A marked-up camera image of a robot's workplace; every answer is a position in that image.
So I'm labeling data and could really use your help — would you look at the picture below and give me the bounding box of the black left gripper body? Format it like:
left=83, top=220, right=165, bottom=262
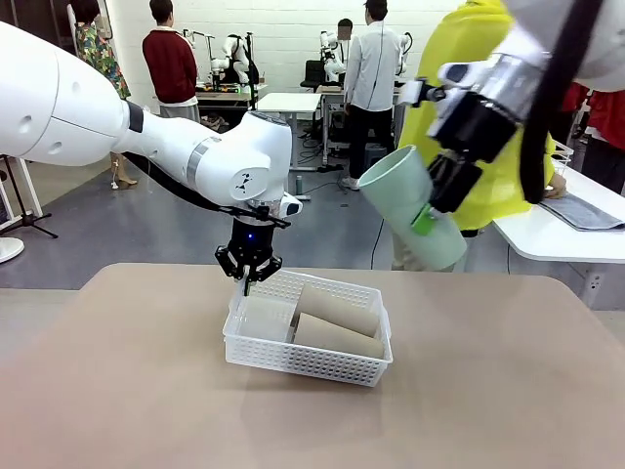
left=229, top=219, right=277, bottom=268

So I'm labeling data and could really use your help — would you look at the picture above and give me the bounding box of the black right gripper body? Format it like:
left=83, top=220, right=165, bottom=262
left=427, top=90, right=520, bottom=165

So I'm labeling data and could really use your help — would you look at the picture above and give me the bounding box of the pale green plastic cup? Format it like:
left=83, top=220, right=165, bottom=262
left=358, top=145, right=469, bottom=272

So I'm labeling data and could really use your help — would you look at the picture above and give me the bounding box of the beige plastic cup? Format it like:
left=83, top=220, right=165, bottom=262
left=291, top=283, right=382, bottom=339
left=291, top=312, right=387, bottom=361

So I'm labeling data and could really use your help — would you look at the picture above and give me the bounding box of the white perforated plastic basket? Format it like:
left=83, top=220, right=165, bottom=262
left=223, top=268, right=395, bottom=388

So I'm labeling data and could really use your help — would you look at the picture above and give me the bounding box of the grey towel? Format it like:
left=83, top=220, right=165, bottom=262
left=538, top=192, right=625, bottom=233

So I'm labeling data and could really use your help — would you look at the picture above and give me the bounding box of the person's right hand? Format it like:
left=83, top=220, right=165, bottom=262
left=545, top=173, right=568, bottom=200

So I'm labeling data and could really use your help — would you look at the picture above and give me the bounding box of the person in yellow cape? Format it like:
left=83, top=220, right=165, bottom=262
left=390, top=0, right=570, bottom=273

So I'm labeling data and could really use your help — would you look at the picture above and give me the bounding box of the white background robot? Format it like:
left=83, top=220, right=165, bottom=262
left=319, top=29, right=346, bottom=82
left=397, top=31, right=415, bottom=77
left=212, top=32, right=260, bottom=87

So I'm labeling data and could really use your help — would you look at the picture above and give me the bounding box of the person in white shirt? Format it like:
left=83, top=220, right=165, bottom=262
left=344, top=0, right=404, bottom=192

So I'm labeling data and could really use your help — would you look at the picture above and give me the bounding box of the white side table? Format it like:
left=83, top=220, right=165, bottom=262
left=492, top=165, right=625, bottom=309

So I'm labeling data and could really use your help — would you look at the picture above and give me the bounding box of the person in red jacket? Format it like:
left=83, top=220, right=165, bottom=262
left=561, top=80, right=625, bottom=194

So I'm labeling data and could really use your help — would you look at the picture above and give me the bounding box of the white standing desk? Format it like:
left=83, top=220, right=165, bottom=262
left=256, top=92, right=323, bottom=201

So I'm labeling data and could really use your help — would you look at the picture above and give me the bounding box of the grey workbench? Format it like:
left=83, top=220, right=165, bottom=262
left=194, top=83, right=269, bottom=112

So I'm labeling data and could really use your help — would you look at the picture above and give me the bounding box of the dark-haired person at workstation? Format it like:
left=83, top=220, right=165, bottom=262
left=336, top=18, right=355, bottom=74

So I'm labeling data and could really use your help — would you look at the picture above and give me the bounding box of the black office chair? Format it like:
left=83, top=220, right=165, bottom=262
left=300, top=59, right=326, bottom=93

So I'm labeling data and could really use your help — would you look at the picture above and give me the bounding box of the man in red sweater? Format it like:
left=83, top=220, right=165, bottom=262
left=142, top=0, right=201, bottom=123

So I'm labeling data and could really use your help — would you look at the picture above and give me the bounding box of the black tripod stand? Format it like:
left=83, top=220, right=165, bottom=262
left=0, top=155, right=60, bottom=240

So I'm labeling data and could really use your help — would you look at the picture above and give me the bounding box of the white round base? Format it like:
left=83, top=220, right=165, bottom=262
left=0, top=237, right=25, bottom=265

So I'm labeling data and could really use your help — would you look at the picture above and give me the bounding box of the woman in floral shirt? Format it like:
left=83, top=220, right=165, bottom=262
left=70, top=0, right=141, bottom=191

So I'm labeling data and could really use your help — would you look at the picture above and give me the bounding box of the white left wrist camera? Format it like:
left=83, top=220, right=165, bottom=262
left=280, top=192, right=304, bottom=217

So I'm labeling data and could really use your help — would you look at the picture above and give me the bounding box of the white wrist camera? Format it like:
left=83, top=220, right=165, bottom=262
left=400, top=79, right=448, bottom=107
left=280, top=192, right=304, bottom=217

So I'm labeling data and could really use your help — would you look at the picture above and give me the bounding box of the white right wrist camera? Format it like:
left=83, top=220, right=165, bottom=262
left=400, top=79, right=448, bottom=107

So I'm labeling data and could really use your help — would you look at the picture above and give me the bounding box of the black braided cable sleeve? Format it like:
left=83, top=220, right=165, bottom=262
left=520, top=0, right=606, bottom=204

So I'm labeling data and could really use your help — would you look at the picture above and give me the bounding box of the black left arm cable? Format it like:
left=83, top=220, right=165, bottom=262
left=121, top=150, right=292, bottom=230

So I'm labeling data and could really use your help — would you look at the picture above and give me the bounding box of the white shelf frame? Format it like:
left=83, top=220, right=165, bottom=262
left=0, top=155, right=45, bottom=231

